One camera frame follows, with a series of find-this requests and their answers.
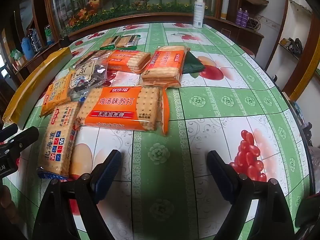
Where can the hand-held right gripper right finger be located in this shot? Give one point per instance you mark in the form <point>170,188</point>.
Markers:
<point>221,177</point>

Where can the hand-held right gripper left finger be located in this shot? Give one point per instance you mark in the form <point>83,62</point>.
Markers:
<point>106,177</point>

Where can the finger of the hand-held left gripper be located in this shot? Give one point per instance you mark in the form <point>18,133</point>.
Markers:
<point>8,130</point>
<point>22,140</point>

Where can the blue label cracker packet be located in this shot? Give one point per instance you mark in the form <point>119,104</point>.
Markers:
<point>56,140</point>

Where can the yellow cardboard box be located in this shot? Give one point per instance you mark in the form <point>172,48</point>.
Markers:
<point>32,85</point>

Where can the yellow-orange cracker packet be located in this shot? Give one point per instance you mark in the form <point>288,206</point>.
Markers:
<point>56,95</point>

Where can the large orange cracker packet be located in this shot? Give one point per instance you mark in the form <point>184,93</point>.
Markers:
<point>112,110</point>

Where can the clear bag of dark snacks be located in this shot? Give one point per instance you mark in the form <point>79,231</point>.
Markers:
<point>87,80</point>

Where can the dark green packet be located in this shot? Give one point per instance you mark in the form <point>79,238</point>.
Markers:
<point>193,63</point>

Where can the person's left hand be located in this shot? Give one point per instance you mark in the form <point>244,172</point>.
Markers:
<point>6,205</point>

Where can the green fruit print tablecloth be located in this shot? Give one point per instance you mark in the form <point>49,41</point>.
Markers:
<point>225,110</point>

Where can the green and white bag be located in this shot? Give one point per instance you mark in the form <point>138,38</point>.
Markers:
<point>16,55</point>

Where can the wooden side cabinet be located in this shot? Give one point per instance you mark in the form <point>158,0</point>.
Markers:
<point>37,60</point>

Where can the blue thermos jug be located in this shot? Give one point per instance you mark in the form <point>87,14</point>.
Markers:
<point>27,48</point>

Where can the clear water jug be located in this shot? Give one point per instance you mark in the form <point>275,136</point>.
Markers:
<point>35,40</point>

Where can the green label bottle pack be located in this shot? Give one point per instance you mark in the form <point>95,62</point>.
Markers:
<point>49,35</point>

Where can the small black device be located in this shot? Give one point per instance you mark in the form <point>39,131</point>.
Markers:
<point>65,42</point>

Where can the dark shoes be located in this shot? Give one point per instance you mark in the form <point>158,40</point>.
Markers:
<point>292,45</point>

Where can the white spray bottle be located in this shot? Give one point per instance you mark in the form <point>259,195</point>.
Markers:
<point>198,11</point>

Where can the flower painted glass panel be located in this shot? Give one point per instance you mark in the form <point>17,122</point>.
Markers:
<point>130,2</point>

